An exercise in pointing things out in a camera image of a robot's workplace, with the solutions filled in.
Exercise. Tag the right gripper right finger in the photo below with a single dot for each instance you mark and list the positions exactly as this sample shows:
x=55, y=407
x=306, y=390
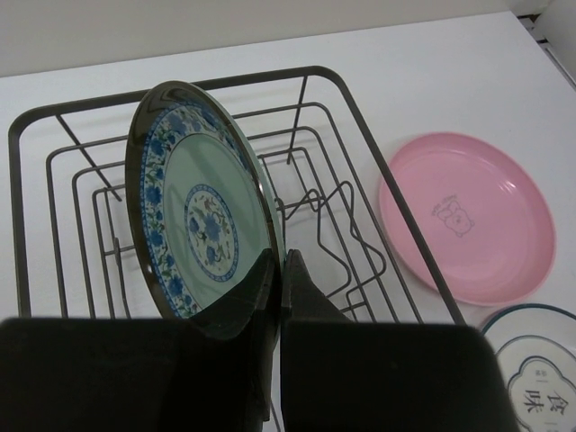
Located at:
x=339, y=375

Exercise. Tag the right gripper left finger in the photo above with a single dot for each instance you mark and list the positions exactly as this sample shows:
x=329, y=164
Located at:
x=207, y=373

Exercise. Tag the aluminium right side rail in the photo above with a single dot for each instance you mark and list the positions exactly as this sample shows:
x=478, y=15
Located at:
x=529, y=23

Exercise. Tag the dark wire dish rack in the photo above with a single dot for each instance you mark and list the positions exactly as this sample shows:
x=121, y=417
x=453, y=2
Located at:
x=324, y=193

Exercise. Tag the white plate dark rim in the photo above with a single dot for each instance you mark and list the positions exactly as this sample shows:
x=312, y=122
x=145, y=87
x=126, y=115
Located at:
x=535, y=348

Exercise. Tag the blue floral green plate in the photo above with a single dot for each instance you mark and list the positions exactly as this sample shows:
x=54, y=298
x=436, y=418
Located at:
x=201, y=211

